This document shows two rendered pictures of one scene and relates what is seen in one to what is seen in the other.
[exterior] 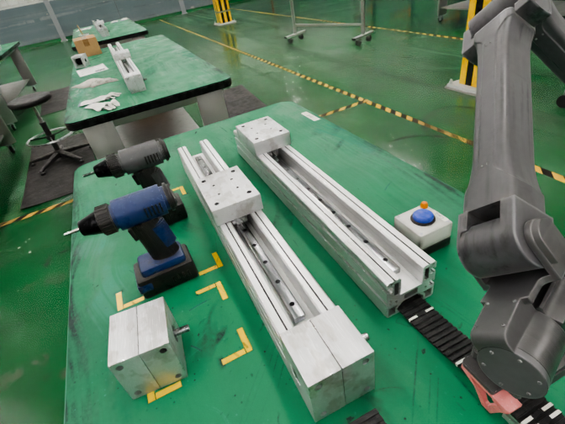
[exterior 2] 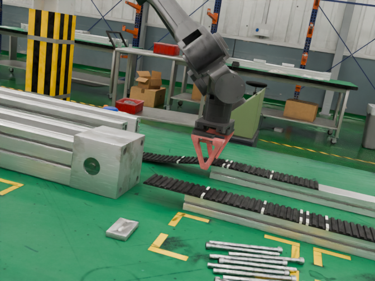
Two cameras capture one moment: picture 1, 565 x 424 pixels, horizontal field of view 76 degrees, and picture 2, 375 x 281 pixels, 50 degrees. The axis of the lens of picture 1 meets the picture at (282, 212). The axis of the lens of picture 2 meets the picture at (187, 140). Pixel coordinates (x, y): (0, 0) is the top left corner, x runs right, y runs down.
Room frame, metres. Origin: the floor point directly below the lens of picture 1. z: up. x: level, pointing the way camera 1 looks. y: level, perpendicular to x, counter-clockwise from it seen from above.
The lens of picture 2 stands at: (-0.19, 0.48, 1.06)
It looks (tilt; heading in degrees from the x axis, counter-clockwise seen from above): 14 degrees down; 303
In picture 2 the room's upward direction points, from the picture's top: 9 degrees clockwise
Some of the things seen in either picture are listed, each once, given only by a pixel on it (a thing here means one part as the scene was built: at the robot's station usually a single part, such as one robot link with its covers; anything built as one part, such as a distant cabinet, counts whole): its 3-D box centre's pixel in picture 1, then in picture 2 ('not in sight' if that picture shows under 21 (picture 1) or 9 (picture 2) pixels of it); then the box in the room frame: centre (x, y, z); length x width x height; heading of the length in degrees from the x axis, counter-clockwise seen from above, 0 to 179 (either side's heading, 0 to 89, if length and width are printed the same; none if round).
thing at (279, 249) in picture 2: not in sight; (245, 246); (0.01, -0.02, 0.78); 0.11 x 0.01 x 0.01; 36
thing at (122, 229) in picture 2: not in sight; (123, 228); (0.16, 0.08, 0.78); 0.05 x 0.03 x 0.01; 112
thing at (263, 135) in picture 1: (263, 139); not in sight; (1.02, 0.02, 0.87); 0.16 x 0.11 x 0.07; 18
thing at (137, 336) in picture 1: (155, 343); not in sight; (0.39, 0.25, 0.83); 0.11 x 0.10 x 0.10; 104
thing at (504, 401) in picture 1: (501, 384); (208, 146); (0.21, -0.22, 0.85); 0.07 x 0.07 x 0.09; 18
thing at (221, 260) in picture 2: not in sight; (257, 265); (-0.03, 0.01, 0.78); 0.11 x 0.01 x 0.01; 38
